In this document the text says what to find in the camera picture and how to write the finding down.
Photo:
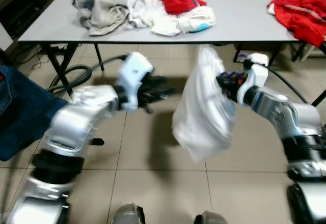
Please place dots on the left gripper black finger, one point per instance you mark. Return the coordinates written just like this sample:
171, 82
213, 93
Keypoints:
160, 81
162, 96

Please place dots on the sheer white garment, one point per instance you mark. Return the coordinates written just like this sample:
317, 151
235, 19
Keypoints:
204, 112

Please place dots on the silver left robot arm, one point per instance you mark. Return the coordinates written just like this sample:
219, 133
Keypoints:
81, 117

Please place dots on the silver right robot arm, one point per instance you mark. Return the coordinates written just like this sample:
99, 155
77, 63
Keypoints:
290, 117

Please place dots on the white garment with teal patch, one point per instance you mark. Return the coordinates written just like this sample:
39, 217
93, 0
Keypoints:
173, 25

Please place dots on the grey table with black legs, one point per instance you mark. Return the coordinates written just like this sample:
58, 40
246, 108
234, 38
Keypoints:
239, 10

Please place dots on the red garment with white stripes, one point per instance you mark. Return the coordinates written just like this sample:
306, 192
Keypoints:
300, 15

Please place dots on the grey robot left leg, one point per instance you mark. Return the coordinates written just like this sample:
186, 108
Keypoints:
128, 215

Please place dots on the grey robot leg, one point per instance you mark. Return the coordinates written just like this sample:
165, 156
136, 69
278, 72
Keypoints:
211, 218
128, 215

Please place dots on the grey robot right leg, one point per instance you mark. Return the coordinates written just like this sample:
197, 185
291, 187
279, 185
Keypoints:
211, 218

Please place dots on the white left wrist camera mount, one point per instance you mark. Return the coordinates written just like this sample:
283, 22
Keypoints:
135, 71

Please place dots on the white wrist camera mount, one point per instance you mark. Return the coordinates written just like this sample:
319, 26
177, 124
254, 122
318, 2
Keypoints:
135, 71
257, 68

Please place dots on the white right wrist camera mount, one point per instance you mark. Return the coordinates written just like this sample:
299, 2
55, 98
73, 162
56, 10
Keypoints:
257, 68

